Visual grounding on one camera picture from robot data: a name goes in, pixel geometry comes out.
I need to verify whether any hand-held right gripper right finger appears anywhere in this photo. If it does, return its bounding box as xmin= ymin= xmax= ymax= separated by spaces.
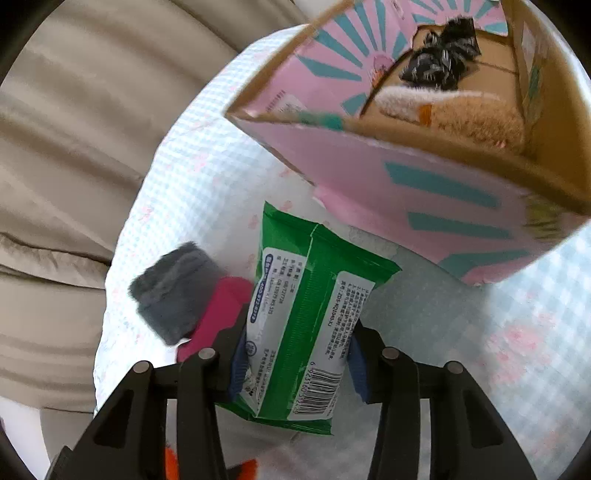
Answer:
xmin=347 ymin=320 xmax=539 ymax=480

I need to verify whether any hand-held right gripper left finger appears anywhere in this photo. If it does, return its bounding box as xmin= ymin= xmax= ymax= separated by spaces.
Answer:
xmin=45 ymin=302 xmax=254 ymax=480

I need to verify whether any green tissue packet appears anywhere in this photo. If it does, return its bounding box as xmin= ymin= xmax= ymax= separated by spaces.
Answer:
xmin=213 ymin=201 xmax=403 ymax=436

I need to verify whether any pink cardboard box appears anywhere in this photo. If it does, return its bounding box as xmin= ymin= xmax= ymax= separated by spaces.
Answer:
xmin=225 ymin=0 xmax=591 ymax=288

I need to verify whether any magenta cloth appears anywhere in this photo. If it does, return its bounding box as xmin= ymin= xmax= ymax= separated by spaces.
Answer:
xmin=177 ymin=275 xmax=254 ymax=363

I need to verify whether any grey fuzzy cloth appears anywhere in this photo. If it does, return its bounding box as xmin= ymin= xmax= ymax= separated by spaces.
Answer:
xmin=128 ymin=242 xmax=225 ymax=346

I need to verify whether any orange cloth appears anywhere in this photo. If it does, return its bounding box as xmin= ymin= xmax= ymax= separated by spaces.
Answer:
xmin=164 ymin=445 xmax=259 ymax=480

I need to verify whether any checkered bed sheet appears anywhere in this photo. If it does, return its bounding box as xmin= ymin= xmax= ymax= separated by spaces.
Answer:
xmin=93 ymin=21 xmax=591 ymax=480

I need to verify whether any beige quilt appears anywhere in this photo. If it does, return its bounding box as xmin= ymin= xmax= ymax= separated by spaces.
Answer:
xmin=0 ymin=0 xmax=319 ymax=480

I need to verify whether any tan plush toy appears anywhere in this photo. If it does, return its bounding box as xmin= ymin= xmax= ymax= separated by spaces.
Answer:
xmin=378 ymin=86 xmax=528 ymax=153

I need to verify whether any black patterned cloth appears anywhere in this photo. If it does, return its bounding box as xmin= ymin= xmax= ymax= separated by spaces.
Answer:
xmin=399 ymin=17 xmax=482 ymax=91

